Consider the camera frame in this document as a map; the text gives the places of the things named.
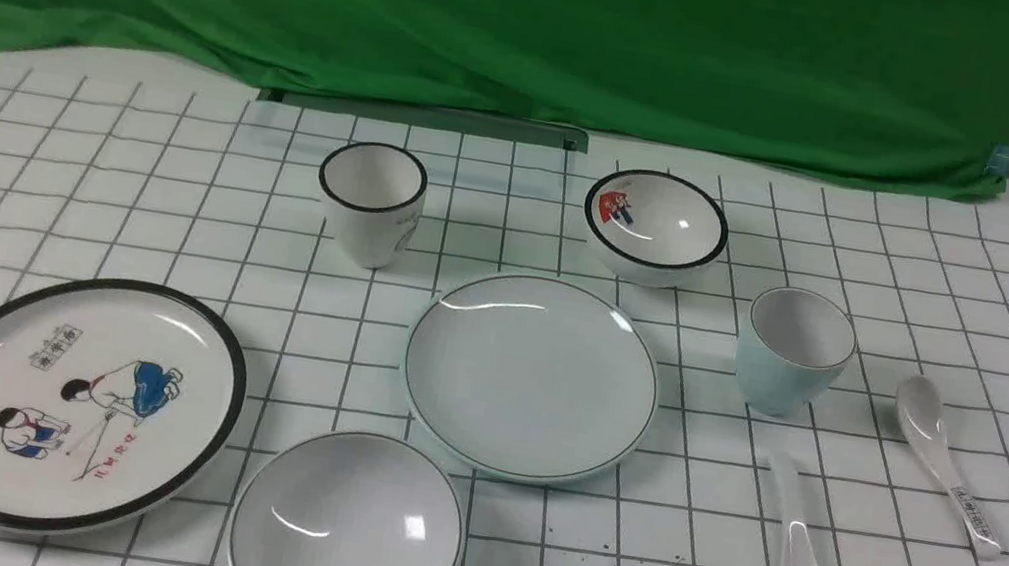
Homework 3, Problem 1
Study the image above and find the pale green plain plate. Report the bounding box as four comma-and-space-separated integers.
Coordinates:
399, 272, 661, 485

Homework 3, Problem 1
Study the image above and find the green backdrop cloth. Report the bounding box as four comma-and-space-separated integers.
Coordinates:
0, 0, 1009, 201

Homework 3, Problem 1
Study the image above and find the black rimmed cartoon plate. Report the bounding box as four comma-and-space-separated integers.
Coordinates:
0, 277, 248, 535

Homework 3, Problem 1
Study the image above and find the pale blue cup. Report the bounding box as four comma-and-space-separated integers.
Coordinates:
733, 286, 857, 417

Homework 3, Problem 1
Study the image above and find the pale green shallow bowl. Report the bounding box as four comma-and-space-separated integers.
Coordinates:
225, 430, 467, 566

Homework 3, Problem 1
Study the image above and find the white spoon with label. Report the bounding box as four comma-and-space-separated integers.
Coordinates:
894, 375, 1003, 561

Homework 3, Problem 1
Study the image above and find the white black rimmed cup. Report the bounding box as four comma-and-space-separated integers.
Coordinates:
318, 142, 429, 269

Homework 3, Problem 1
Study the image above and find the black rimmed cartoon bowl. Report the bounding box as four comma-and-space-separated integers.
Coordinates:
582, 168, 728, 290

